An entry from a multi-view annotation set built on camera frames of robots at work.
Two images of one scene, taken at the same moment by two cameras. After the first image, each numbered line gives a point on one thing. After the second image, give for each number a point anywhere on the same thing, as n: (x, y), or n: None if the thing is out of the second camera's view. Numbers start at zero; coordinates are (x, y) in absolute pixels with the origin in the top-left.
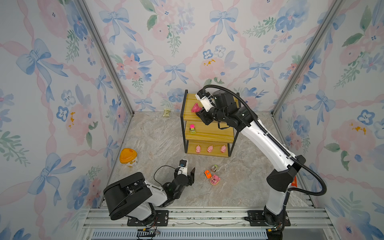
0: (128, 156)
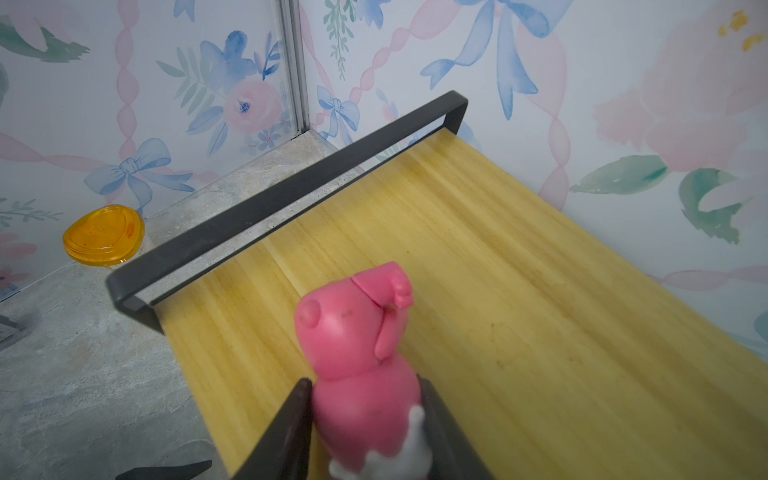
0: (105, 236)
